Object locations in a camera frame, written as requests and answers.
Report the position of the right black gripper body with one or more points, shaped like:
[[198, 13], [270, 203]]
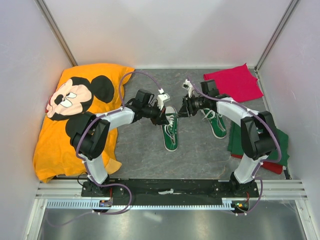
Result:
[[194, 104]]

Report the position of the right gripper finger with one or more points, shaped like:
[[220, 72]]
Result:
[[183, 110], [183, 115]]

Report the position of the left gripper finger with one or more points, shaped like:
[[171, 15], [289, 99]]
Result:
[[165, 114], [164, 122]]

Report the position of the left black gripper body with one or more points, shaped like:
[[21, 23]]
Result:
[[157, 115]]

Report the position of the green sneaker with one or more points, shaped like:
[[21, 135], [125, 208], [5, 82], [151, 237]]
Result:
[[218, 127], [169, 147]]

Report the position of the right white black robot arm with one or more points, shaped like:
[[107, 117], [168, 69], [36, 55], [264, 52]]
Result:
[[258, 131]]

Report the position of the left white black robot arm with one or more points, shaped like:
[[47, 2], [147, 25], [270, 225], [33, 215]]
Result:
[[91, 131]]

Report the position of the pink red cloth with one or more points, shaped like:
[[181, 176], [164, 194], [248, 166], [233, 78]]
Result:
[[237, 82]]

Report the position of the dark green cloth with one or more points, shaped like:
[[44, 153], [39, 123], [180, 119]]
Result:
[[235, 145]]

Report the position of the white tape scrap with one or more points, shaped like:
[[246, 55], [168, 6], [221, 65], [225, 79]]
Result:
[[166, 192]]

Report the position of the orange mickey mouse shirt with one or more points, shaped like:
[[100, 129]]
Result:
[[95, 88]]

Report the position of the red cloth under green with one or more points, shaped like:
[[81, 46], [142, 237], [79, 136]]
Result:
[[276, 167]]

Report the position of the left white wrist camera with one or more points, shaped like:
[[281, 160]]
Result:
[[162, 98]]

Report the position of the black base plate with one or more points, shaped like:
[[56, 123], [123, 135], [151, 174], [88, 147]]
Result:
[[176, 192]]

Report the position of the grey slotted cable duct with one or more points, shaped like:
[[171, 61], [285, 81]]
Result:
[[144, 204]]

